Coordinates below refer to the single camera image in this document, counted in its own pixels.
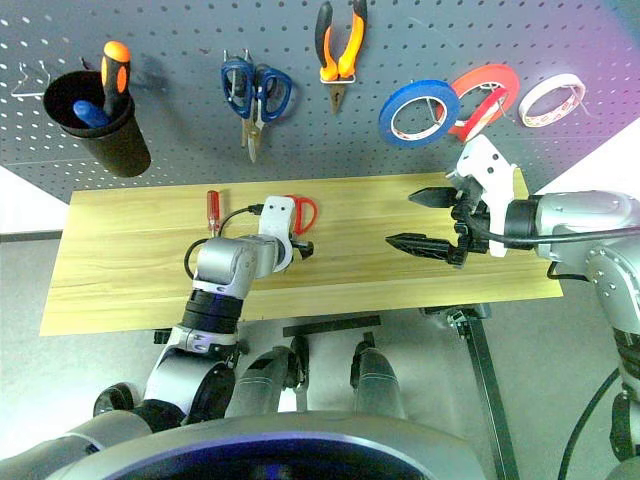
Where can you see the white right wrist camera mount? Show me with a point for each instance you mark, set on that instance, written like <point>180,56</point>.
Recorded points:
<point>487,170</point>

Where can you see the black caster wheel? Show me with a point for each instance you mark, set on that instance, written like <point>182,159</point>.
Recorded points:
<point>112,397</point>

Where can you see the black table leg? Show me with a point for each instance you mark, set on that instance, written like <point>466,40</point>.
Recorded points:
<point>490,390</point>

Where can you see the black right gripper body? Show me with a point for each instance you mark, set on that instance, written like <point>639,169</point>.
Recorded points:
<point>470,225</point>

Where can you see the metal pliers holder hook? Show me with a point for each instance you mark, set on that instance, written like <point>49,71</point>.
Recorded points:
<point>327,80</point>

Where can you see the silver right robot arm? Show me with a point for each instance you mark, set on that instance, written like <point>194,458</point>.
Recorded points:
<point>575,215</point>

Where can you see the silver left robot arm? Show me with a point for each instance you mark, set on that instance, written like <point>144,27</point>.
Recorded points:
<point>225,260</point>

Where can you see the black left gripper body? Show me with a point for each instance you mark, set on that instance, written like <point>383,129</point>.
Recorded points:
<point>306,248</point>

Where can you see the blue tape roll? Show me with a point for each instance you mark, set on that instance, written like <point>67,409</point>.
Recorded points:
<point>400,102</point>

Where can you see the red tape roll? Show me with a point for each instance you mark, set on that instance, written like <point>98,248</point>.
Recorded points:
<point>505,75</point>

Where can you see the grey metal pegboard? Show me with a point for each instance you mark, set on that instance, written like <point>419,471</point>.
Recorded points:
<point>175,140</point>

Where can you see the orange black needle-nose pliers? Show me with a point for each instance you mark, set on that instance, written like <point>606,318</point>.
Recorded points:
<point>345,62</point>

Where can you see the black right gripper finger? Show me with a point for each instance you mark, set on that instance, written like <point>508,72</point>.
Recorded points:
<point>425,246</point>
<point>435,197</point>

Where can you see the black table frame bar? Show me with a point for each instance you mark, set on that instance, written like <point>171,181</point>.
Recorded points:
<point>330,326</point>

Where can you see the white tape roll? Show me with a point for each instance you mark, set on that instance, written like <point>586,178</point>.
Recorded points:
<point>537,97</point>

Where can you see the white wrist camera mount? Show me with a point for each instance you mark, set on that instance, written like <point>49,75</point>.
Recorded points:
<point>276,215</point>
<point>487,170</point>

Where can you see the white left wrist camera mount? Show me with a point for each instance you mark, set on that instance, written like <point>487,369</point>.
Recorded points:
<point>276,215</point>

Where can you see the black cup holder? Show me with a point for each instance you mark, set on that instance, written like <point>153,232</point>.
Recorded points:
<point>120,150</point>

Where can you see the silver robot torso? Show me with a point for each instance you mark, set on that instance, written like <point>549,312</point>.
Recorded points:
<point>250,450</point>

